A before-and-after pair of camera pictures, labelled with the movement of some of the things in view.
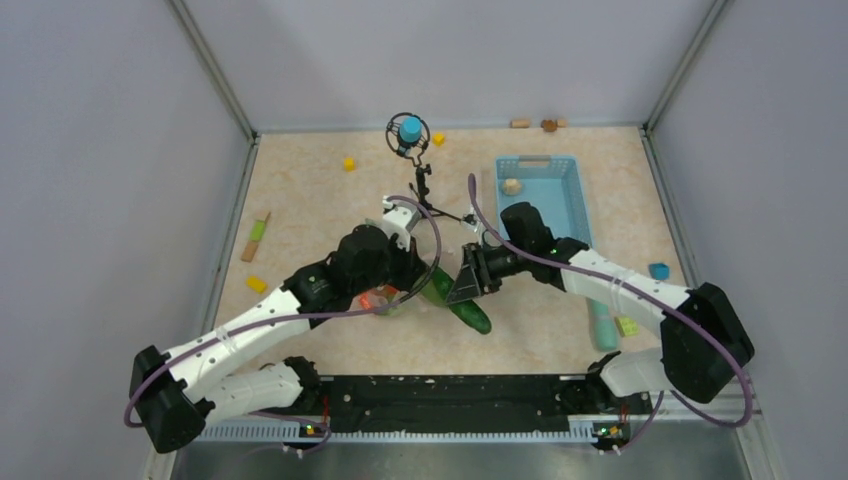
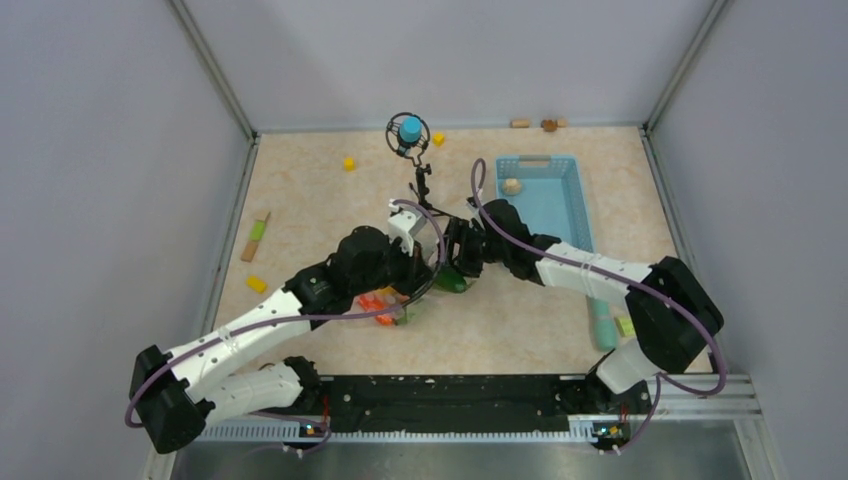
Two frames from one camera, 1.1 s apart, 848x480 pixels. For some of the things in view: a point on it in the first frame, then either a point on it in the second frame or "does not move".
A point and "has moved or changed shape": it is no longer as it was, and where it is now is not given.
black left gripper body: x=395 y=269 does not move
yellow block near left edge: x=256 y=284 does not move
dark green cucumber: x=469 y=311 has moved or changed shape
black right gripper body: x=488 y=267 -> x=474 y=246
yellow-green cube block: x=627 y=326 does not move
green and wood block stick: x=254 y=239 does not move
